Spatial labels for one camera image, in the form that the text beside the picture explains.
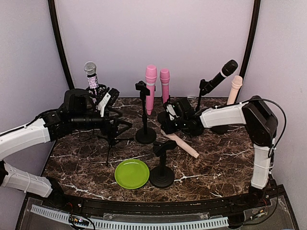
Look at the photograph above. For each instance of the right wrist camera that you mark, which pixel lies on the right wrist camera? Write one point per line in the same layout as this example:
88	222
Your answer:
180	108

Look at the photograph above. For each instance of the left pink microphone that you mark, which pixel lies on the left pink microphone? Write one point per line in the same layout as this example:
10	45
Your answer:
150	77

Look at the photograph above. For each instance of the green round plate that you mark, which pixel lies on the green round plate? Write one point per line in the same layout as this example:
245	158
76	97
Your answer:
132	174

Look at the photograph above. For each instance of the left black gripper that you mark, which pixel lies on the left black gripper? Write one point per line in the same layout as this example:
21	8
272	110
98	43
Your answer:
112	132

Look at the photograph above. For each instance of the black stand for pink microphone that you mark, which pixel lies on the black stand for pink microphone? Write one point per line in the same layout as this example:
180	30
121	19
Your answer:
162	118
144	135

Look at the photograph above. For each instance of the black stand for left pink microphone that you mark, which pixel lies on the black stand for left pink microphone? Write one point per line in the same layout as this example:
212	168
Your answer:
144	135

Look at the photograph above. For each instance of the black front rail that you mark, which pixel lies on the black front rail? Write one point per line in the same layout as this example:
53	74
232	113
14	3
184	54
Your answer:
232	205

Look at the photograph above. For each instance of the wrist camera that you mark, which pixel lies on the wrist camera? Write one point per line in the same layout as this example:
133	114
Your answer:
180	108
107	100

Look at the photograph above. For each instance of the rhinestone silver-head microphone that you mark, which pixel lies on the rhinestone silver-head microphone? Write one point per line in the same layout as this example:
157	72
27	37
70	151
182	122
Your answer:
90	70

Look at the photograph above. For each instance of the large pale pink microphone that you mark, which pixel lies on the large pale pink microphone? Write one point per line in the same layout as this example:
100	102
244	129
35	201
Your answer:
182	144

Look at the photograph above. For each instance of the black stand for right pink microphone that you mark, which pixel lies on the black stand for right pink microphone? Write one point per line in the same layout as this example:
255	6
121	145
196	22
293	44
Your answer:
162	118

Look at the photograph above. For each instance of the black tripod shock-mount stand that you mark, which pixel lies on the black tripod shock-mount stand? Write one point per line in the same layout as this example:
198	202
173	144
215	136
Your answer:
113	113

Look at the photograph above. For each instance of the black round-base mic stand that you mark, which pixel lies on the black round-base mic stand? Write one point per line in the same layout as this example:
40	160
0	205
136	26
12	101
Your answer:
162	176

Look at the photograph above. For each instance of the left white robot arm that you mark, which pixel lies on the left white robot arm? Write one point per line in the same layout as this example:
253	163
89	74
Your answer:
80	111

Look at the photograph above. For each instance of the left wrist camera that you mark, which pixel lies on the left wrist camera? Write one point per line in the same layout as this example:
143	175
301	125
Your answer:
107	100

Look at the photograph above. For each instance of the small pale pink microphone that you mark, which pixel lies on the small pale pink microphone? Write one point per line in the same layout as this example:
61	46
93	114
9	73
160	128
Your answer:
236	84

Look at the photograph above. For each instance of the black handheld microphone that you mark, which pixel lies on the black handheld microphone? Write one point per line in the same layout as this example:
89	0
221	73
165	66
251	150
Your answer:
227	70

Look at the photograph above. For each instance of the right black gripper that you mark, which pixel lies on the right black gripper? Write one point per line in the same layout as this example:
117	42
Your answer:
169	129

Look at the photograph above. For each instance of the white slotted cable duct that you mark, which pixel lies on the white slotted cable duct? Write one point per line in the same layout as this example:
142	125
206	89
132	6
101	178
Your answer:
129	222

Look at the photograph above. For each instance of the right pink microphone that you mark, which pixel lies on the right pink microphone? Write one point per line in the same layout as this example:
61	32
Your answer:
165	80

